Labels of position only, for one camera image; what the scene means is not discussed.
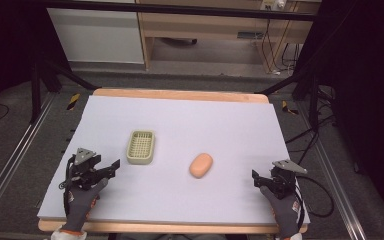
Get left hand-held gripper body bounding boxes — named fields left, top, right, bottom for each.
left=67, top=147, right=102, bottom=191

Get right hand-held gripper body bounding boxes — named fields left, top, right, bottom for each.
left=269, top=159, right=309, bottom=201

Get person's right hand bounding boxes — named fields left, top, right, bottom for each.
left=259, top=185, right=303, bottom=239

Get person's left hand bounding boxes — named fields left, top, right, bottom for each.
left=60, top=177, right=110, bottom=234

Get pale green soap dish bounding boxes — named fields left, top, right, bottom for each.
left=126, top=129, right=156, bottom=166

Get white foam mat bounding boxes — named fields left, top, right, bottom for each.
left=36, top=95, right=311, bottom=227

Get black metal stand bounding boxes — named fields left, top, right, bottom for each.
left=254, top=70, right=322, bottom=132
left=29, top=58, right=98, bottom=125

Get wooden table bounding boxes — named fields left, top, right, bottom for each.
left=37, top=87, right=309, bottom=235

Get dark curtain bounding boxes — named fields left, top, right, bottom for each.
left=308, top=0, right=384, bottom=221
left=0, top=0, right=53, bottom=128

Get white cabinet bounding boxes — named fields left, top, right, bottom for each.
left=46, top=6, right=145, bottom=65

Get light wooden desk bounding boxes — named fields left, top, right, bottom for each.
left=135, top=0, right=318, bottom=73

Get white power strip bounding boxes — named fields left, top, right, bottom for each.
left=260, top=0, right=287, bottom=11

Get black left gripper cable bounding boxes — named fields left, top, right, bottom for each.
left=58, top=155, right=77, bottom=218

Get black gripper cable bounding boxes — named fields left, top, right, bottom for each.
left=294, top=174, right=335, bottom=219
left=58, top=155, right=77, bottom=218

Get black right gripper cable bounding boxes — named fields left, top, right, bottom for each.
left=294, top=174, right=335, bottom=219

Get metal floor rail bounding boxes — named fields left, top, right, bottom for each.
left=295, top=99, right=369, bottom=240
left=0, top=92, right=57, bottom=232

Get black floor cables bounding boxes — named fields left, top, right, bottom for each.
left=284, top=84, right=336, bottom=166

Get bundle of desk cables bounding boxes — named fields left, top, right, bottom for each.
left=261, top=18, right=302, bottom=76

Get black horizontal frame bar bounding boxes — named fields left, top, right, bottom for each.
left=43, top=0, right=317, bottom=22

